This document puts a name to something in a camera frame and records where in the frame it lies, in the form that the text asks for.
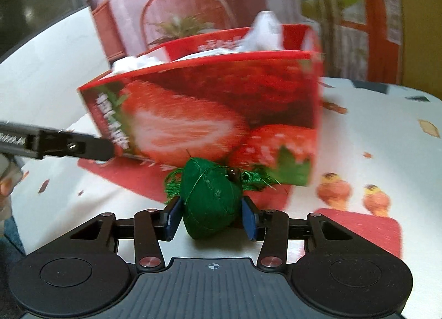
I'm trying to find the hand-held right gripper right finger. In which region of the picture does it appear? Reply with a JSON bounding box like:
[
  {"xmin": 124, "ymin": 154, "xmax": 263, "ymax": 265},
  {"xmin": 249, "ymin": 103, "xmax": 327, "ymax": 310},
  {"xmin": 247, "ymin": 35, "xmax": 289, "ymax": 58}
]
[{"xmin": 241, "ymin": 196, "xmax": 365, "ymax": 271}]

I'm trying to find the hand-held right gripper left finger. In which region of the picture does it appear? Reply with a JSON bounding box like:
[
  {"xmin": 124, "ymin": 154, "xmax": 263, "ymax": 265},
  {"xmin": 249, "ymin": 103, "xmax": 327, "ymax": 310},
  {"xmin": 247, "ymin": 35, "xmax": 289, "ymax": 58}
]
[{"xmin": 70, "ymin": 196, "xmax": 183, "ymax": 271}]

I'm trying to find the clear white plastic bag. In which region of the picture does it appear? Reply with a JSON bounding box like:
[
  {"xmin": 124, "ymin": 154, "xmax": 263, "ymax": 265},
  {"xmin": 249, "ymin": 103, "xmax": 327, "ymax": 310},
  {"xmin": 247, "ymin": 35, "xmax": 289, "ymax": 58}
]
[{"xmin": 193, "ymin": 11, "xmax": 288, "ymax": 56}]

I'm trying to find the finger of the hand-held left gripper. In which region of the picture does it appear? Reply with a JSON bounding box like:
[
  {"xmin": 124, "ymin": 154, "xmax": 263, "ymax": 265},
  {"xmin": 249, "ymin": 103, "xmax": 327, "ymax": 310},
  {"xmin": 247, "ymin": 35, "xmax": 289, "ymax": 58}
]
[{"xmin": 26, "ymin": 128, "xmax": 117, "ymax": 162}]

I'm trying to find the red strawberry print cardboard box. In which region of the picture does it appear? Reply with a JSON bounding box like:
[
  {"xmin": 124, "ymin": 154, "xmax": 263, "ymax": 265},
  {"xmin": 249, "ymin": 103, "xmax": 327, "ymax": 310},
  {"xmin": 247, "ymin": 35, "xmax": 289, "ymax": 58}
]
[{"xmin": 77, "ymin": 24, "xmax": 326, "ymax": 189}]

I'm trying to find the person's left hand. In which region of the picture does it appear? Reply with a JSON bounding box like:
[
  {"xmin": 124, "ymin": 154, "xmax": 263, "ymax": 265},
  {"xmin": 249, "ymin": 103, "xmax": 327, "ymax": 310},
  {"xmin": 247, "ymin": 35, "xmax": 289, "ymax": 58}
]
[{"xmin": 0, "ymin": 154, "xmax": 23, "ymax": 222}]

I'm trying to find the light wooden panel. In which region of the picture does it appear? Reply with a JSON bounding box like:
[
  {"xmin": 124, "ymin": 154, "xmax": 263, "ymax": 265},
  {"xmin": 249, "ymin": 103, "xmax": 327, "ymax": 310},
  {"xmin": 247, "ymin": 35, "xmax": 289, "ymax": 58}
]
[{"xmin": 397, "ymin": 0, "xmax": 442, "ymax": 99}]

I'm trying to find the green silk sachet with tassel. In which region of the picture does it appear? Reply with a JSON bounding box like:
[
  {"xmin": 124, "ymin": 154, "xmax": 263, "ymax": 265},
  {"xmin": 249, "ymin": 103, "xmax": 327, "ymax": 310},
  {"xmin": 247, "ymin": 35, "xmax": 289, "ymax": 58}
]
[{"xmin": 163, "ymin": 156, "xmax": 277, "ymax": 240}]

